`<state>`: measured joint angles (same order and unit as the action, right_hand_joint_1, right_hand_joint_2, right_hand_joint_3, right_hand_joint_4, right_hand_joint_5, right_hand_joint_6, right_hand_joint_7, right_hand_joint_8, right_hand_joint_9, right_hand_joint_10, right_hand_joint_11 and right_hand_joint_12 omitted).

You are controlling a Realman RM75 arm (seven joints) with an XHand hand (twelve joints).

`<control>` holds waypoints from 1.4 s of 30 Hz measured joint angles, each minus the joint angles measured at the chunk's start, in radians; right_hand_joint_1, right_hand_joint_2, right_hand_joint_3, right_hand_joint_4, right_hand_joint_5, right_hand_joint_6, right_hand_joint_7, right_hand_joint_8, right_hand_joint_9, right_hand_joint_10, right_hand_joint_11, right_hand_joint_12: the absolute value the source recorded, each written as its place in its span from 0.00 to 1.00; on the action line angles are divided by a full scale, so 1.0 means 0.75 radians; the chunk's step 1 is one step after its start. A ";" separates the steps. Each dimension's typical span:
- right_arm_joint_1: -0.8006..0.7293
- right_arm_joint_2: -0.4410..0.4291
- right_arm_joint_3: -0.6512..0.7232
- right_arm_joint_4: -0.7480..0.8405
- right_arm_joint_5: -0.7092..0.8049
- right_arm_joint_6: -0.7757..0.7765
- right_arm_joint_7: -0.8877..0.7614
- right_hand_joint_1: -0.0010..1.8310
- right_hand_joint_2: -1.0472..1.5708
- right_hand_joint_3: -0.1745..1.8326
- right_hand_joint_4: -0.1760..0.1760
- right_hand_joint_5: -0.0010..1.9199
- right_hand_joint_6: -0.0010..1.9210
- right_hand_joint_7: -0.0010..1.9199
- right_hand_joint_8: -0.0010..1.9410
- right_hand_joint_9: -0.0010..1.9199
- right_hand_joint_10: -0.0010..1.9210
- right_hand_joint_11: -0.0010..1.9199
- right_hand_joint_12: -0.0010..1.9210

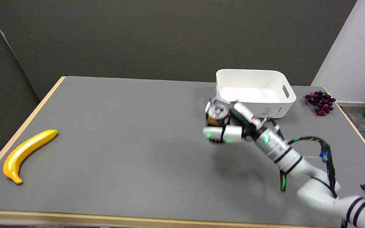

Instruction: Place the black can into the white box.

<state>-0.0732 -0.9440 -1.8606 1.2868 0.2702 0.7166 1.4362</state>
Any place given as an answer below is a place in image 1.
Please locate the yellow banana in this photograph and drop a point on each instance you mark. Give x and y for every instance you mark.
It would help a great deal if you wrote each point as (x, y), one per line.
(24, 153)

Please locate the white plastic box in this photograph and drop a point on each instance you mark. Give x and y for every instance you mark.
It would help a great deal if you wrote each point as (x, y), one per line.
(254, 91)

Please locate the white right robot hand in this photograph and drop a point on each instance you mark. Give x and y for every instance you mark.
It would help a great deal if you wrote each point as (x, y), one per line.
(233, 133)

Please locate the small orange can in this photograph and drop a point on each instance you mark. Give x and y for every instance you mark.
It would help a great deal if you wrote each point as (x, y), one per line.
(216, 117)

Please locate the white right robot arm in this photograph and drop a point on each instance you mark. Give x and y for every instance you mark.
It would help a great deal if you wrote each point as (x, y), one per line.
(309, 177)

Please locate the dark red grape bunch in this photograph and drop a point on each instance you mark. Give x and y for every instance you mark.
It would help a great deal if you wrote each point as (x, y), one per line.
(320, 102)

